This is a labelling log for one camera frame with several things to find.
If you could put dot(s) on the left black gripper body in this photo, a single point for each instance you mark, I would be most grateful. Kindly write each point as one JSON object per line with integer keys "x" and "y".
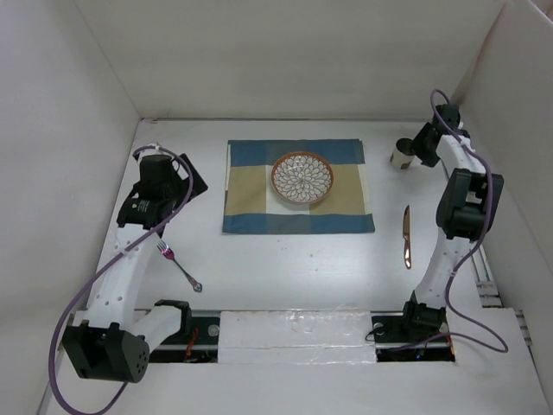
{"x": 177, "y": 192}

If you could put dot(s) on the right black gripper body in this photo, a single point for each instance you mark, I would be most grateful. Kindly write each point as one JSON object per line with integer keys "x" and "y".
{"x": 424, "y": 151}

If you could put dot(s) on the iridescent metal fork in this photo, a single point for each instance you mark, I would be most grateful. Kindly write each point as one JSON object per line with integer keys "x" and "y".
{"x": 166, "y": 251}

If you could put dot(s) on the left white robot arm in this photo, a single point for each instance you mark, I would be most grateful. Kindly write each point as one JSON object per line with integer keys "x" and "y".
{"x": 110, "y": 343}

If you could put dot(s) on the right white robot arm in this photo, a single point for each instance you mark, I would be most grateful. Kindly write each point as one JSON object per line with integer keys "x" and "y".
{"x": 464, "y": 215}

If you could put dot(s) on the copper knife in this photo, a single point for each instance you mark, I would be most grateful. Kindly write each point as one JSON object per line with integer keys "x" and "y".
{"x": 406, "y": 237}

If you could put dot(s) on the blue beige checkered placemat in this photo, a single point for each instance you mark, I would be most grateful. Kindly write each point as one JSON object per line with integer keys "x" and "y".
{"x": 252, "y": 205}

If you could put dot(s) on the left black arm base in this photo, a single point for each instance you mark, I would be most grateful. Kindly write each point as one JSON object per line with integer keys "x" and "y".
{"x": 178, "y": 335}

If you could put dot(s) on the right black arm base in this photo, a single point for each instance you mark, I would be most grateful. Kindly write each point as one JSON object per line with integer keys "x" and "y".
{"x": 417, "y": 333}

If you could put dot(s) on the patterned ceramic plate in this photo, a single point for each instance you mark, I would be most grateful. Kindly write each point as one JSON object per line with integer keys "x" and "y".
{"x": 302, "y": 178}

